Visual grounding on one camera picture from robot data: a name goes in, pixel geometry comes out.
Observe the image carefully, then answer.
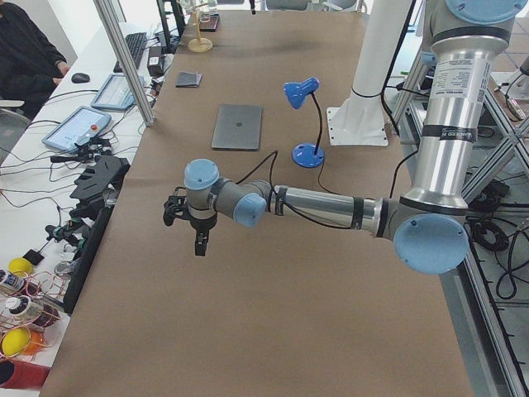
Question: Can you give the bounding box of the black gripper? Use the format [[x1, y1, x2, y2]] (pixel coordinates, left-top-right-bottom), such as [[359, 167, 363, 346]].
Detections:
[[189, 212, 217, 256]]

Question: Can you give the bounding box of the grey laptop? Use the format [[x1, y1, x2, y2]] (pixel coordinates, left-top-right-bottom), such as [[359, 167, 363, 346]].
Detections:
[[211, 104, 263, 151]]

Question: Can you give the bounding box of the black plastic dish rack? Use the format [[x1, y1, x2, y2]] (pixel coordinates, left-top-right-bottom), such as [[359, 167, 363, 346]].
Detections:
[[69, 155, 131, 221]]

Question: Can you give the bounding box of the blue desk lamp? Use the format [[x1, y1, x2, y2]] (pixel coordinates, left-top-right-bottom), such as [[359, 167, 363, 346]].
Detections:
[[283, 77, 325, 169]]

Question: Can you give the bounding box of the lower blue teach pendant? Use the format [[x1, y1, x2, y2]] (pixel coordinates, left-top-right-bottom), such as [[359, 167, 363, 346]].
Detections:
[[41, 106, 112, 152]]

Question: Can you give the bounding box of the blue teach pendant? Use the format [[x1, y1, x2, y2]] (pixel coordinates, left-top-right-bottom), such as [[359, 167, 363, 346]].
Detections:
[[41, 106, 112, 152], [91, 73, 135, 112]]

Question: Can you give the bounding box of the upper blue teach pendant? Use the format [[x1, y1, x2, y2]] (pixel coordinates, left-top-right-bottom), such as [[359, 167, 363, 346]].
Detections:
[[91, 73, 135, 112]]

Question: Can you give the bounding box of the black box on desk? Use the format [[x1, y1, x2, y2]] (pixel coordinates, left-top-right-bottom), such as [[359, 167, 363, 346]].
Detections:
[[147, 45, 164, 77]]

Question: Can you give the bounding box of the wooden mug tree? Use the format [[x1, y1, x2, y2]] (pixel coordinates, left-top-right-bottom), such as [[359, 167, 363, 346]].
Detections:
[[179, 0, 220, 53]]

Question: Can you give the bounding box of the black computer mouse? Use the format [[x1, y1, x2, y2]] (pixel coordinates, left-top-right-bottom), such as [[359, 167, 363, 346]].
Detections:
[[71, 73, 90, 84]]

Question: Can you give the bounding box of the black keyboard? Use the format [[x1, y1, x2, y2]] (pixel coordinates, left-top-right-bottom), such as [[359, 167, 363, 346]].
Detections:
[[125, 32, 147, 69]]

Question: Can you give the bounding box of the yellow ball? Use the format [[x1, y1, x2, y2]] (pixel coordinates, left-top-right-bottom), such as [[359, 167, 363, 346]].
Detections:
[[1, 328, 31, 356]]

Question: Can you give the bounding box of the red cylinder container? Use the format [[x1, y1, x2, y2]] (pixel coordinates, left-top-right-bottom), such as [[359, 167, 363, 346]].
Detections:
[[1, 360, 50, 390]]

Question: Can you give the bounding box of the seated person in black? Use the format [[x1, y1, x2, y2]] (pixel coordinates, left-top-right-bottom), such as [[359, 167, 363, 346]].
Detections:
[[1, 1, 69, 119]]

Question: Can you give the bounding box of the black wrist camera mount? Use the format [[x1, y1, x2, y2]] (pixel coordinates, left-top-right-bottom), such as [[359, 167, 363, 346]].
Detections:
[[163, 186, 189, 227]]

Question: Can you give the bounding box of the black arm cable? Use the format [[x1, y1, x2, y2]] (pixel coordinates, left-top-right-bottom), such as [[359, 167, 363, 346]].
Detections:
[[235, 149, 421, 230]]

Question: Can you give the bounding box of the copper wire bottle rack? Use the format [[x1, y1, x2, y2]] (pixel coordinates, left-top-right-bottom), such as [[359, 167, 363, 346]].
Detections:
[[1, 270, 66, 332]]

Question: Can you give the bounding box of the white camera mast with base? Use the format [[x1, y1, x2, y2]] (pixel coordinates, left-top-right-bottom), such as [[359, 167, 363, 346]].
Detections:
[[327, 0, 414, 146]]

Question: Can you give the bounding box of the aluminium frame post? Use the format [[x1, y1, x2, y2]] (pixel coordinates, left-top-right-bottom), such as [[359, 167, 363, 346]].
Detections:
[[93, 0, 155, 127]]

